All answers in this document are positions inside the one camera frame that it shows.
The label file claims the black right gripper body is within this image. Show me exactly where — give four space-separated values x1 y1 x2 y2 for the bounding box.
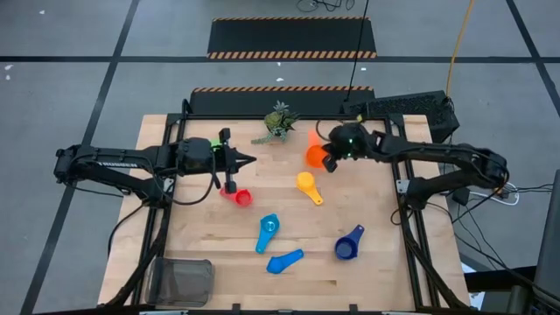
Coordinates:
322 122 373 174

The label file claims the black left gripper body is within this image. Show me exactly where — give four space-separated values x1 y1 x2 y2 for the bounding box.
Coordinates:
213 128 240 194

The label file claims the red plastic measuring cup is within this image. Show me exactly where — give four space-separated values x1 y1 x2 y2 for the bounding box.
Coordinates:
219 186 254 207

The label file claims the orange plastic measuring cup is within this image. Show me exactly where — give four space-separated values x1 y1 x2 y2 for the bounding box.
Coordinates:
304 129 330 170

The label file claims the yellow plastic measuring cup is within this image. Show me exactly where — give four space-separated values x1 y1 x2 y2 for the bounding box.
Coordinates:
296 171 325 207

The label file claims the teal plastic measuring cup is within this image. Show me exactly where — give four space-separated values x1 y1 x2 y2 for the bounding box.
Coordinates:
255 213 281 255

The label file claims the blue plastic measuring cup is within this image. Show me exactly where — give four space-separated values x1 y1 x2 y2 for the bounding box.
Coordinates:
266 248 305 276

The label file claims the navy plastic measuring cup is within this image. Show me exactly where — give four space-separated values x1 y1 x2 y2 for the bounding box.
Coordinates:
334 224 366 262

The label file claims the smoky translucent plastic basket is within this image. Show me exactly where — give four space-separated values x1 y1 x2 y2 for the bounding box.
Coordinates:
144 256 215 308

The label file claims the green succulent plant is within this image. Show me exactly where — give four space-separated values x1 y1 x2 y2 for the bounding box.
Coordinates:
250 100 301 146

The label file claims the narrow black hazard-striped ramp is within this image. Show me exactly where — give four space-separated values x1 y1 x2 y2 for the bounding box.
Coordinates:
188 86 376 116

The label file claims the black perforated computer case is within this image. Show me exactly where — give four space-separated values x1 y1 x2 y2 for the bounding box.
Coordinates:
340 90 460 150

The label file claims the large black hazard-striped ramp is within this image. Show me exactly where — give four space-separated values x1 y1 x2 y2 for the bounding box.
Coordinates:
206 17 378 60

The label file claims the black power adapter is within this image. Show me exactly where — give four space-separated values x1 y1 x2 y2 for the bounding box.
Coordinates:
451 186 472 207

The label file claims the dark grey cabinet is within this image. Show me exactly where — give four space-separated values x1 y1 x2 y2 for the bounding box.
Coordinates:
534 169 560 303

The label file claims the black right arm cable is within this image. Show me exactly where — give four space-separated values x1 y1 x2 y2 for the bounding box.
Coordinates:
314 118 347 144

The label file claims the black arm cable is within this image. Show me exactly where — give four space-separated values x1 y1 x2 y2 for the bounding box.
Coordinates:
314 118 347 144
150 164 222 207

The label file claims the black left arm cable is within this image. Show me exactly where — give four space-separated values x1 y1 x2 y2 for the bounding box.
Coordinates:
150 164 222 207

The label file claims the black hanging cable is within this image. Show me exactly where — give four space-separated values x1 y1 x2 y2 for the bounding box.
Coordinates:
346 0 371 102

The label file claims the yellow hanging cable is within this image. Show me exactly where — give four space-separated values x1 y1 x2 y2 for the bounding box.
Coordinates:
444 0 476 98

